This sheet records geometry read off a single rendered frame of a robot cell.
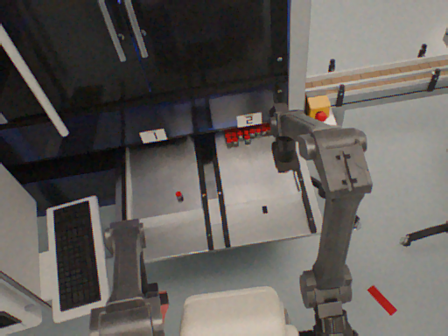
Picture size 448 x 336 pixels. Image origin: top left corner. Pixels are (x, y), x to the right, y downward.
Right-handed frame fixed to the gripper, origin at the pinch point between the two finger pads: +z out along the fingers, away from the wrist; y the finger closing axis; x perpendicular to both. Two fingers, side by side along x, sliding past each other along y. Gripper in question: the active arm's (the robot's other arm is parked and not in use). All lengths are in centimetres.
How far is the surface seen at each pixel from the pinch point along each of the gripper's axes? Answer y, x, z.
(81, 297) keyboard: -20, 72, 25
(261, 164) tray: 16.6, 5.2, 20.2
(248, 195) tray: 4.5, 11.7, 20.0
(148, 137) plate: 27, 43, 7
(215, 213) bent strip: -0.5, 24.0, 19.8
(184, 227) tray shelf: -3.7, 35.3, 20.0
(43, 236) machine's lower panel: 26, 108, 66
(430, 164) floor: 53, -96, 109
